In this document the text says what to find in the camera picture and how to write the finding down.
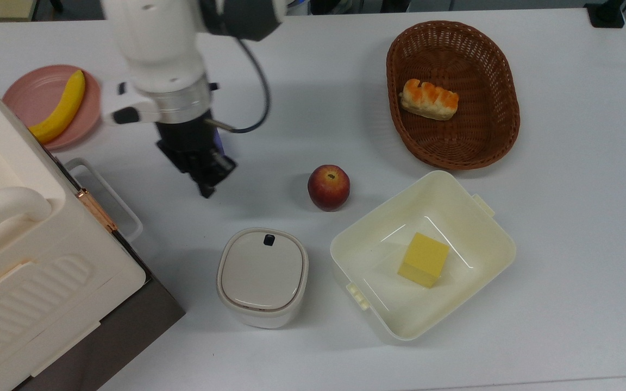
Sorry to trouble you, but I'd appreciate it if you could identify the red apple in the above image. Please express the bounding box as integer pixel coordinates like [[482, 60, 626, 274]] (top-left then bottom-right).
[[307, 165, 351, 212]]

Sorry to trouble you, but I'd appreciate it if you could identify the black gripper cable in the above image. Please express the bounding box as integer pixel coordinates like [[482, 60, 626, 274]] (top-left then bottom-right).
[[204, 37, 271, 134]]

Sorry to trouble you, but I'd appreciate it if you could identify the brown drawer white handle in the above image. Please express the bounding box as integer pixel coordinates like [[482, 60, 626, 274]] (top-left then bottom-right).
[[52, 156, 153, 283]]

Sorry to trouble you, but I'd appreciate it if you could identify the cream lidded trash bin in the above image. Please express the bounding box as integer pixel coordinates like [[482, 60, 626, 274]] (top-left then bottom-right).
[[216, 228, 309, 329]]

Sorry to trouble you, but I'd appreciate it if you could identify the cream square plastic container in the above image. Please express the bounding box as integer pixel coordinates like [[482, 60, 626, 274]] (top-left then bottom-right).
[[330, 170, 517, 342]]

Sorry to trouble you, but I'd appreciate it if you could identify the orange cabinet latch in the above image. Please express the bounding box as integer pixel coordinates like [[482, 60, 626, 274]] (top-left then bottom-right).
[[77, 188, 119, 233]]

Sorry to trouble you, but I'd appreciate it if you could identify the orange glazed bread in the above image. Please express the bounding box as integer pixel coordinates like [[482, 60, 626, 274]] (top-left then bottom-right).
[[399, 79, 460, 121]]

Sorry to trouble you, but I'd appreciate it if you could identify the black table clamp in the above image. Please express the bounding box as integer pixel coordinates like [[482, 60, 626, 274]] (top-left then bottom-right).
[[585, 0, 626, 29]]

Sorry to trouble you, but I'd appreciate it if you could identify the cream plastic cabinet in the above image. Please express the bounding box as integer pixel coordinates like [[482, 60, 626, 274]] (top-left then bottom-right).
[[0, 62, 186, 391]]

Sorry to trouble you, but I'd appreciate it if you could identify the brown wicker basket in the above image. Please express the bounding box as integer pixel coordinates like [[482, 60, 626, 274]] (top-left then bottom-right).
[[386, 21, 521, 171]]

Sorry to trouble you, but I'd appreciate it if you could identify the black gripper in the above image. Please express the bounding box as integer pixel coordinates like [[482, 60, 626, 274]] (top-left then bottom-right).
[[154, 111, 238, 199]]

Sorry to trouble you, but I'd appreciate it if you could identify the pink plate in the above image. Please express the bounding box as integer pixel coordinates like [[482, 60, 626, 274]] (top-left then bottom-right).
[[2, 65, 102, 151]]

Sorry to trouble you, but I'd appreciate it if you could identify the yellow cube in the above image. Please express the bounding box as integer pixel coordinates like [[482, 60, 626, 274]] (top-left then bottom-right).
[[397, 232, 450, 288]]

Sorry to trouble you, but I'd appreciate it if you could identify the yellow banana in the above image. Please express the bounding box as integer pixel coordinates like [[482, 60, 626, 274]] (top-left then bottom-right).
[[29, 70, 86, 144]]

